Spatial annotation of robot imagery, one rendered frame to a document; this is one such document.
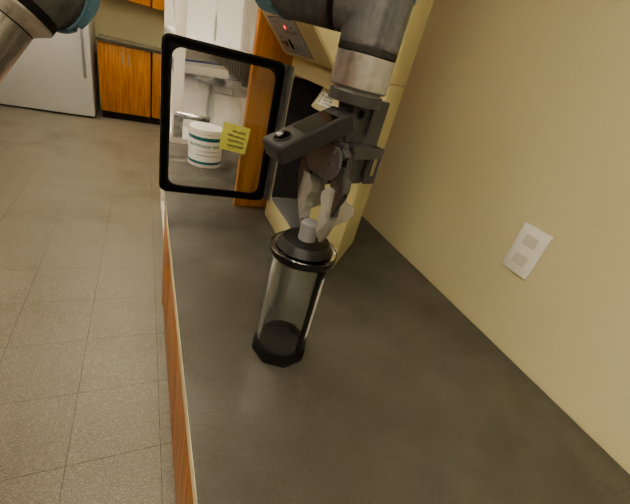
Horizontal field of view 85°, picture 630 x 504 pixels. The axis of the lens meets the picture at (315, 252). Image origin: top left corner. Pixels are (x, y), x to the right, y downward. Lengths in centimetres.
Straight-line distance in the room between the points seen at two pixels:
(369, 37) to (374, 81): 5
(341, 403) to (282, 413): 10
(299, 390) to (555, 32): 90
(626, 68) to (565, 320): 49
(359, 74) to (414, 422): 54
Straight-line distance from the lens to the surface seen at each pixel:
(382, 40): 47
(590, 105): 91
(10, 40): 70
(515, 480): 72
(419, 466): 63
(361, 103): 47
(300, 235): 53
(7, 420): 185
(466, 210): 104
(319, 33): 74
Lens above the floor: 143
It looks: 29 degrees down
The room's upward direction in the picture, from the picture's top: 16 degrees clockwise
